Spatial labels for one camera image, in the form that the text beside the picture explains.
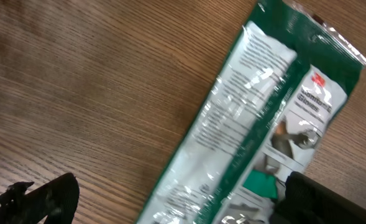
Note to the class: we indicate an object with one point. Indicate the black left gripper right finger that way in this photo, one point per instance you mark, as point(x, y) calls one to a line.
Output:
point(308, 202)

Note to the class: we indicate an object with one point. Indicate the green 3M gloves package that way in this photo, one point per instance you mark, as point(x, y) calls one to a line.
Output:
point(284, 80)

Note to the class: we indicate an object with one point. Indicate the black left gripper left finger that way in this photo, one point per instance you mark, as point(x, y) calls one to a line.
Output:
point(54, 202)

